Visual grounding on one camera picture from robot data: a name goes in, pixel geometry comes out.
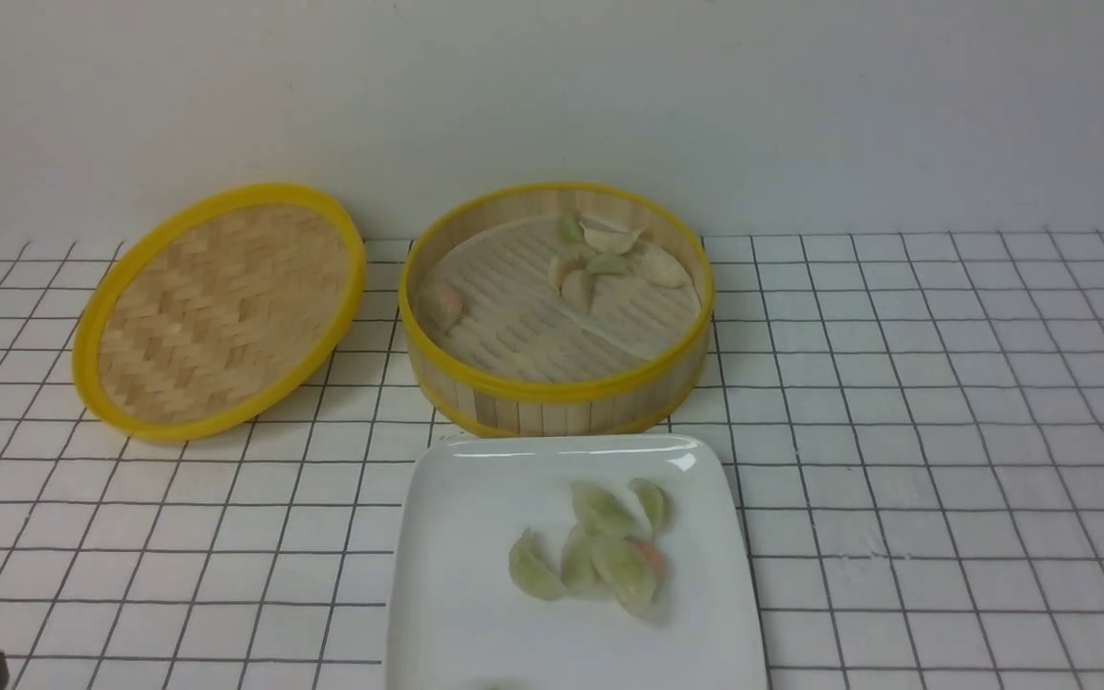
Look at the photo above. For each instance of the pink dumpling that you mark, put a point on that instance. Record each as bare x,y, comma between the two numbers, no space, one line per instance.
440,306
654,557

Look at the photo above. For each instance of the pale green dumpling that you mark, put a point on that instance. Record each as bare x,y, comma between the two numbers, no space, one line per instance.
655,503

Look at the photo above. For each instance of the white square plate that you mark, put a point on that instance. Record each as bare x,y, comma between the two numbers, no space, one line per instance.
457,621

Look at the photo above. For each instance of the yellow rimmed bamboo steamer lid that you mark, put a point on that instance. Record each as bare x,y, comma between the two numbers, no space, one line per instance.
219,312

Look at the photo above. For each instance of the pink dumpling in steamer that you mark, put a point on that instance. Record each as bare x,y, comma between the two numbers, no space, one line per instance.
440,306

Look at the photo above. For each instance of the yellow rimmed bamboo steamer basket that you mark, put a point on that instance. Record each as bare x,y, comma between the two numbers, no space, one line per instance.
557,339

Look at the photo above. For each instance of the green dumpling in steamer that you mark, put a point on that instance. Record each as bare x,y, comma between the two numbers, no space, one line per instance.
569,229

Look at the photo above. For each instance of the white dumpling in steamer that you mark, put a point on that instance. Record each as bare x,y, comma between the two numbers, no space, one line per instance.
604,239

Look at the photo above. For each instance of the pale dumpling in steamer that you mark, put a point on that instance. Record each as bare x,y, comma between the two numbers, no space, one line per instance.
660,268

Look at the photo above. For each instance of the white checkered tablecloth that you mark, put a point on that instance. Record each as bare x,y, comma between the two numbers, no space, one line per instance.
913,427

